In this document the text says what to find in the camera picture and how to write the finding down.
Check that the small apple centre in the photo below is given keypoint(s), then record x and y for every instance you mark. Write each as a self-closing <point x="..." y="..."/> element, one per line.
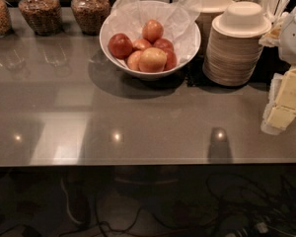
<point x="141" y="44"/>

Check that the white tissue paper liner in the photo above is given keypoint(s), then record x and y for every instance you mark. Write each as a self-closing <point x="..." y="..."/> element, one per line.
<point x="131" y="15"/>

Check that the red apple left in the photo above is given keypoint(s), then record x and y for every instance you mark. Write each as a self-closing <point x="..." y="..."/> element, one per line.
<point x="120" y="46"/>

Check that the glass jar middle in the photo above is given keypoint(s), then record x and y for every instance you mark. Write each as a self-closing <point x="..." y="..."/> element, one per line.
<point x="42" y="16"/>

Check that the white ceramic bowl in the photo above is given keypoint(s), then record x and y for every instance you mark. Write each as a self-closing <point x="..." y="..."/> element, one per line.
<point x="148" y="73"/>

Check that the red apple far right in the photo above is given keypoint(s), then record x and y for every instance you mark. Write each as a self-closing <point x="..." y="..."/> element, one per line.
<point x="171" y="60"/>

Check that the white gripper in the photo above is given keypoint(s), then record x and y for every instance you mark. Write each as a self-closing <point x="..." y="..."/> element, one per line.
<point x="295" y="39"/>

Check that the pale apple front left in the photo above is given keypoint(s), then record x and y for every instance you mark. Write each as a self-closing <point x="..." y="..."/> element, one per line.
<point x="133" y="60"/>

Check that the rear stack of paper bowls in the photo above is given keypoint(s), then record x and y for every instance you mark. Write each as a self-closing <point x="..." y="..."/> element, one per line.
<point x="209" y="9"/>

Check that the front stack of paper bowls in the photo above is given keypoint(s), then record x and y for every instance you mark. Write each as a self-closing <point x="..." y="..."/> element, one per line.
<point x="233" y="48"/>

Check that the stack of paper bowls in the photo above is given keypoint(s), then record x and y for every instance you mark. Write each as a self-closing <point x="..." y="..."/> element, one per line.
<point x="209" y="9"/>
<point x="233" y="48"/>

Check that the orange apple top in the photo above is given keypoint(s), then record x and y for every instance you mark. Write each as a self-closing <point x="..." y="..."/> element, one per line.
<point x="152" y="30"/>

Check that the glass jar right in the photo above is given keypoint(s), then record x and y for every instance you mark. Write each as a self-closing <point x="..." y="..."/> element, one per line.
<point x="90" y="14"/>

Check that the black mesh mat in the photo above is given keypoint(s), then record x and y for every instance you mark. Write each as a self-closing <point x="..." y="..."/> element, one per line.
<point x="269" y="63"/>

